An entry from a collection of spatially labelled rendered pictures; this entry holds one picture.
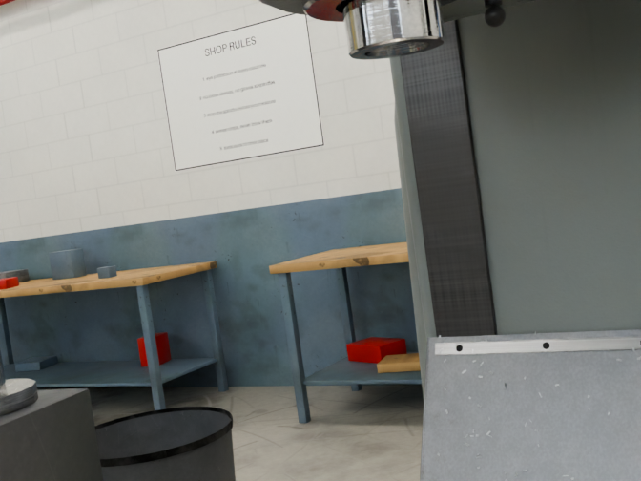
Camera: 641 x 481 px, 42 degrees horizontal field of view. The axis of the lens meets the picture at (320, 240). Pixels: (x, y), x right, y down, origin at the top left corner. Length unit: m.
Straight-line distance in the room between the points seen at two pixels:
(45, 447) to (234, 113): 4.98
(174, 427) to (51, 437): 2.00
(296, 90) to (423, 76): 4.52
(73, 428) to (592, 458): 0.43
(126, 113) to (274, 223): 1.44
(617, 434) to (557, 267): 0.15
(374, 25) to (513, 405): 0.47
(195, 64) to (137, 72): 0.50
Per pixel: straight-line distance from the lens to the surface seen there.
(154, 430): 2.67
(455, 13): 0.67
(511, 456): 0.78
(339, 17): 0.44
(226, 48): 5.62
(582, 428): 0.76
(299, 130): 5.30
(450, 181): 0.79
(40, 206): 6.80
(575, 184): 0.77
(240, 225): 5.56
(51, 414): 0.66
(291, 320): 4.51
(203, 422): 2.60
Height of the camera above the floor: 1.21
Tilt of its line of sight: 3 degrees down
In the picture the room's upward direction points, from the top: 8 degrees counter-clockwise
